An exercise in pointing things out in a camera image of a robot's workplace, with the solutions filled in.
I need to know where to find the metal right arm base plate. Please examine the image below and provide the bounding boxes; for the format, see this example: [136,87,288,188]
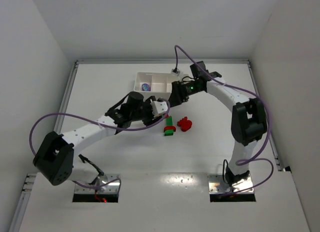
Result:
[207,174,254,195]

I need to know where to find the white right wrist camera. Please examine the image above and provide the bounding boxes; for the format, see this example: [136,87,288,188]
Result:
[170,68,186,81]

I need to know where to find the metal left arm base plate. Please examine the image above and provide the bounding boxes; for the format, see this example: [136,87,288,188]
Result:
[74,173,122,195]

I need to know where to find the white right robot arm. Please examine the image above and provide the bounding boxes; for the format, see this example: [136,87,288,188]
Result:
[169,77,267,186]

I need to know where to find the white compartment tray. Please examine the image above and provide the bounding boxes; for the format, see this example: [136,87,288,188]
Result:
[133,72,179,100]

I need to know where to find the red rounded lego brick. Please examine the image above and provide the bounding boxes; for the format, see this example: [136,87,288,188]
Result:
[177,117,193,132]

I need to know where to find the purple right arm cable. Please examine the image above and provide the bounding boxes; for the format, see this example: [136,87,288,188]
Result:
[173,44,275,196]

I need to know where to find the green number lego brick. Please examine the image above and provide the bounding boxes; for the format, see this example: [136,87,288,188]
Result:
[165,116,173,126]

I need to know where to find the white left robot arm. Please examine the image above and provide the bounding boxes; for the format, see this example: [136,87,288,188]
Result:
[33,92,168,186]

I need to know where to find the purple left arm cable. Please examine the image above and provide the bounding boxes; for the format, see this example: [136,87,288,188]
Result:
[29,99,171,165]

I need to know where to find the purple flower lego brick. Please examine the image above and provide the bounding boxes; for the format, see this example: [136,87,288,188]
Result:
[141,83,151,92]

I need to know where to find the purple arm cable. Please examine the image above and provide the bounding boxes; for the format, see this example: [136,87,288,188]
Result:
[29,99,171,165]
[173,44,275,196]

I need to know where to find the red green rounded lego stack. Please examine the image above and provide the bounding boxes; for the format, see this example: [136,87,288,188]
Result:
[163,126,176,136]

